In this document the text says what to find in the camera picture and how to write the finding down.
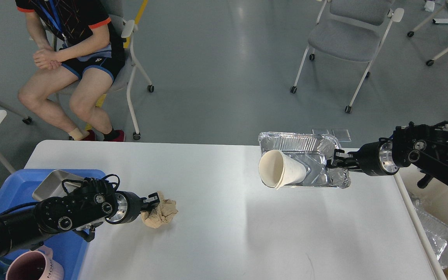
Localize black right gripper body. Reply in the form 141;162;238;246
357;142;399;177

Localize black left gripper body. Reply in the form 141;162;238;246
105;191;147;224

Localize brown paper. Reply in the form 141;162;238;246
141;190;178;229

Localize aluminium foil tray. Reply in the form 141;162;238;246
258;132;351;189

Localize white paper cup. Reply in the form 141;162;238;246
258;150;307;189

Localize stainless steel rectangular tray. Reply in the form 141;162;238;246
32;170;84;201

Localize pink mug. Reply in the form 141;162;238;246
5;246;65;280

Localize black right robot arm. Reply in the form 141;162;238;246
326;121;448;189

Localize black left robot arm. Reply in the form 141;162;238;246
0;176;160;257

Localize blue plastic tray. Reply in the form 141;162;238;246
0;169;88;280

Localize white plastic bin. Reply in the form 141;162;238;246
386;163;448;280

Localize foil trays in bin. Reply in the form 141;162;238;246
408;191;448;269

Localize grey chair right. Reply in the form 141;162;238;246
289;0;405;114

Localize grey chair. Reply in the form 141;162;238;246
41;0;155;141
289;0;405;114

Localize person in patterned shirt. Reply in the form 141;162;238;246
16;0;126;142

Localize grey chair left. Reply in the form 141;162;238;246
41;0;155;141

